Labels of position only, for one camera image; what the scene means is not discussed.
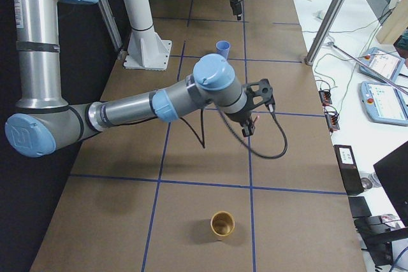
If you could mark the white pedestal column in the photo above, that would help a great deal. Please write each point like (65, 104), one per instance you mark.
(146, 50)

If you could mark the black box with label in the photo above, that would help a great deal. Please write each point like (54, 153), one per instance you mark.
(348, 170)

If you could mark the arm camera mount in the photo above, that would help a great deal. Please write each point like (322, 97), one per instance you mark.
(259, 93)

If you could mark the orange connector board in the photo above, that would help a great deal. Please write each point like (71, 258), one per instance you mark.
(325, 96)
(332, 119)

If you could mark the orange connector board far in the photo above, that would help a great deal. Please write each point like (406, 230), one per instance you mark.
(325, 96)

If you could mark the upper teach pendant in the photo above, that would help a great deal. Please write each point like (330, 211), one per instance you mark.
(387, 64)

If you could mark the aluminium frame post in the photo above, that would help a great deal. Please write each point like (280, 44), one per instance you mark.
(323, 30)

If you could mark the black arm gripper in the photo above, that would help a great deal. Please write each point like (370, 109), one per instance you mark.
(241, 118)

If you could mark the teach pendant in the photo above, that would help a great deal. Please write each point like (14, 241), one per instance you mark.
(383, 104)
(387, 64)

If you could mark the lower teach pendant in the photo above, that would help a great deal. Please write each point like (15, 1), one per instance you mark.
(383, 104)

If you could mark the orange cup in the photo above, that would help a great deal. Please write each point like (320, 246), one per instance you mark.
(222, 225)

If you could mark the light blue ribbed cup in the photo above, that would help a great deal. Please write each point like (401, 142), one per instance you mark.
(223, 48)

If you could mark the orange connector board near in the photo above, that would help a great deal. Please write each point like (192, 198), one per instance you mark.
(332, 119)

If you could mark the black monitor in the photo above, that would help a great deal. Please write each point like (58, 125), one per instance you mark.
(391, 171)

